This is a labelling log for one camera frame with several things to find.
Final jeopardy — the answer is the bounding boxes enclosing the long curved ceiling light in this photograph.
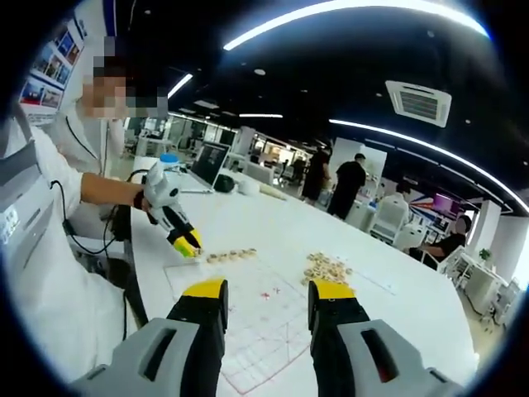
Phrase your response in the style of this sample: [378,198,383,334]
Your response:
[222,0,492,51]
[328,118,518,204]

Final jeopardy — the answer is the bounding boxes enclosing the blue white wall poster board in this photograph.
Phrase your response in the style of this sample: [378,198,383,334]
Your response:
[18,7,90,126]

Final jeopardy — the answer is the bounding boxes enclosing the person's white shirt torso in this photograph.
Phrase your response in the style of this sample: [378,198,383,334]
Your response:
[0,123,140,375]

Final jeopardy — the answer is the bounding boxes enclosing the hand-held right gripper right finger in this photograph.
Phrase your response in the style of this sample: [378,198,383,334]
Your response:
[307,279,465,397]

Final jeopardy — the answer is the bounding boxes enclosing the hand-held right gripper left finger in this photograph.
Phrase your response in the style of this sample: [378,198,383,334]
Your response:
[68,278,230,397]

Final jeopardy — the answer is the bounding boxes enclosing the white office desk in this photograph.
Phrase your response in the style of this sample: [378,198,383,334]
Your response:
[440,247,522,328]

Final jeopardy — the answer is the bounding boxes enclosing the pile of wooden chess pieces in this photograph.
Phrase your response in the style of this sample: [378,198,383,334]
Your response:
[300,251,356,287]

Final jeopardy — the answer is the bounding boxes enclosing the white gaming chair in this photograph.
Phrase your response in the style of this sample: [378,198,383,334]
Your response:
[374,192,411,245]

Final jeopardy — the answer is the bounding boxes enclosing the purple lit screen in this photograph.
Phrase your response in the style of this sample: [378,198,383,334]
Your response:
[431,193,460,220]

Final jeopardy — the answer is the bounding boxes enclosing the clear grid chessboard sheet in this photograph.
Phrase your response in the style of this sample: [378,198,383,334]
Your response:
[163,256,316,394]

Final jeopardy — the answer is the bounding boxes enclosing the set of arranged chess pieces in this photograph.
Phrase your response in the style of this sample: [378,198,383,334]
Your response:
[205,246,259,265]

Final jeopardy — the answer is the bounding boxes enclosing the tan rolled mat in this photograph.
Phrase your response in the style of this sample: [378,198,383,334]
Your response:
[258,184,288,203]

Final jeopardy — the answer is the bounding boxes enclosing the white round object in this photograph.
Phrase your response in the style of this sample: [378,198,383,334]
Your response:
[237,178,260,197]

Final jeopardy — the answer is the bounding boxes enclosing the black round pouch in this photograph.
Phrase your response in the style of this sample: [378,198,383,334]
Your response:
[215,174,237,194]

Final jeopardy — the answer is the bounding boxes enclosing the ceiling air conditioner vent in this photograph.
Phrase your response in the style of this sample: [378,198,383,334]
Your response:
[384,79,453,128]

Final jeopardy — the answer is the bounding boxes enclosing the open grey laptop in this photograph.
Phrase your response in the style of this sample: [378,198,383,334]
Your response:
[181,141,231,194]

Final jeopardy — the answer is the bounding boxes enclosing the grey chest-worn device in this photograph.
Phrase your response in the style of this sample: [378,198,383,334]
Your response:
[0,142,55,268]

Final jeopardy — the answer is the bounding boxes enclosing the person's left hand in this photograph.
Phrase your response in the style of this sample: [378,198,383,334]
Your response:
[138,191,159,225]

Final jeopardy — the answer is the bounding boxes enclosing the black cable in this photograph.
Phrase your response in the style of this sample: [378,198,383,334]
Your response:
[49,169,150,254]
[121,289,130,342]

